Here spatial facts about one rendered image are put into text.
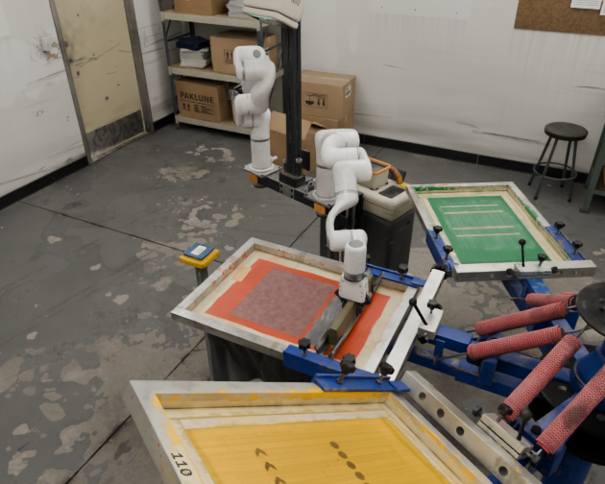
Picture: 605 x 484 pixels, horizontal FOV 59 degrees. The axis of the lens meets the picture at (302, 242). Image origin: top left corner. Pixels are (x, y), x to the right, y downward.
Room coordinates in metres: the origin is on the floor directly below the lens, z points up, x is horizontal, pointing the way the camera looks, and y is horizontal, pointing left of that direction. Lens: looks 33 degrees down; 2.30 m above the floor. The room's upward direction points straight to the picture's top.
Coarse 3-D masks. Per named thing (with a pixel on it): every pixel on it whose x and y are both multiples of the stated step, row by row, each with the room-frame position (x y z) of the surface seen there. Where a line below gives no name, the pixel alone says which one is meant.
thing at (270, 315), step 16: (240, 288) 1.73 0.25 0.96; (224, 304) 1.62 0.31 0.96; (240, 304) 1.62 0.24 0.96; (256, 304) 1.62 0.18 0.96; (272, 304) 1.62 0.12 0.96; (288, 304) 1.62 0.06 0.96; (240, 320) 1.53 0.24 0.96; (256, 320) 1.53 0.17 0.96; (272, 320) 1.53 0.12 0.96; (288, 320) 1.53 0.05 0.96; (304, 320) 1.53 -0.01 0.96; (288, 336) 1.44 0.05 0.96; (352, 336) 1.44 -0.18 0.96; (352, 352) 1.36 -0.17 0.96
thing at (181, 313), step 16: (256, 240) 2.03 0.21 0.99; (240, 256) 1.91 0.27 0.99; (288, 256) 1.93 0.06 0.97; (304, 256) 1.90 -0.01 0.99; (320, 256) 1.90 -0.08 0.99; (224, 272) 1.79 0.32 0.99; (336, 272) 1.83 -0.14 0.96; (208, 288) 1.69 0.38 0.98; (400, 288) 1.70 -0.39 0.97; (416, 288) 1.67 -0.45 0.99; (192, 304) 1.60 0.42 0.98; (400, 304) 1.57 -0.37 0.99; (176, 320) 1.53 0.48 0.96; (192, 320) 1.49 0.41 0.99; (208, 320) 1.49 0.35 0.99; (400, 320) 1.49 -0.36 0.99; (224, 336) 1.43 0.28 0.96; (240, 336) 1.40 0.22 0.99; (256, 336) 1.40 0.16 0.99; (384, 336) 1.40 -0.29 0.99; (272, 352) 1.34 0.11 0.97; (384, 352) 1.32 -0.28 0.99; (368, 368) 1.25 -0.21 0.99
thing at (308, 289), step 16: (256, 272) 1.84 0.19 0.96; (272, 272) 1.84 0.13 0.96; (288, 272) 1.83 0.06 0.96; (304, 272) 1.83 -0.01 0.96; (256, 288) 1.72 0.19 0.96; (272, 288) 1.72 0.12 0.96; (288, 288) 1.72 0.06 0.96; (304, 288) 1.72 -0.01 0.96; (320, 288) 1.72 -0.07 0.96; (336, 288) 1.72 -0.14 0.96; (304, 304) 1.62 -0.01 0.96; (320, 304) 1.62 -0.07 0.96; (368, 304) 1.62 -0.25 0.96; (384, 304) 1.62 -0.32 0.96; (368, 320) 1.53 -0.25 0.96
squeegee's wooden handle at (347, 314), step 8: (368, 280) 1.63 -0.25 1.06; (352, 304) 1.49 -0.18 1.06; (344, 312) 1.45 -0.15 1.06; (352, 312) 1.49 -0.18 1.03; (336, 320) 1.41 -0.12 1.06; (344, 320) 1.41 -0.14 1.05; (336, 328) 1.37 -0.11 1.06; (344, 328) 1.42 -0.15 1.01; (328, 336) 1.37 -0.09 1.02; (336, 336) 1.36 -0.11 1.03
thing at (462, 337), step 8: (440, 328) 1.38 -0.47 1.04; (448, 328) 1.38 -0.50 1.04; (440, 336) 1.35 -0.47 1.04; (448, 336) 1.34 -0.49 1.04; (456, 336) 1.34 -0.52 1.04; (464, 336) 1.34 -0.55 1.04; (432, 344) 1.36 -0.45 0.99; (448, 344) 1.33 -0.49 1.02; (456, 344) 1.32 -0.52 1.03; (464, 344) 1.31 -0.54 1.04
